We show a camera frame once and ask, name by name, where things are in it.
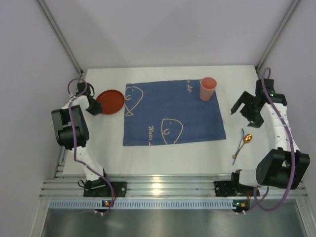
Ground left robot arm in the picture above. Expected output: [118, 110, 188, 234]
[51, 81, 109, 186]

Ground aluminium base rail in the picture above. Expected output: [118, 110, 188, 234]
[39, 174, 308, 199]

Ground blue handled utensil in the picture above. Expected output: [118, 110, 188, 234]
[232, 128, 245, 165]

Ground red plate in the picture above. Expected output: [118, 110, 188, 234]
[96, 89, 125, 115]

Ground blue cloth placemat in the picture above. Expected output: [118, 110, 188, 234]
[123, 79, 226, 146]

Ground frame post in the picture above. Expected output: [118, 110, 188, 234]
[35, 0, 83, 76]
[255, 0, 302, 73]

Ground pink plastic cup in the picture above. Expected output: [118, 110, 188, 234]
[200, 77, 217, 102]

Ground right frame post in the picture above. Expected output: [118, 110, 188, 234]
[255, 0, 302, 73]

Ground gold spoon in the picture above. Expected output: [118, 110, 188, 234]
[232, 134, 252, 160]

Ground left frame post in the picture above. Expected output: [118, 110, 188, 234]
[35, 0, 83, 76]

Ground perforated cable duct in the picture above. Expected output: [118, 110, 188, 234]
[49, 199, 249, 210]

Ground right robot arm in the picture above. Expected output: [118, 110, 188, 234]
[231, 79, 310, 190]

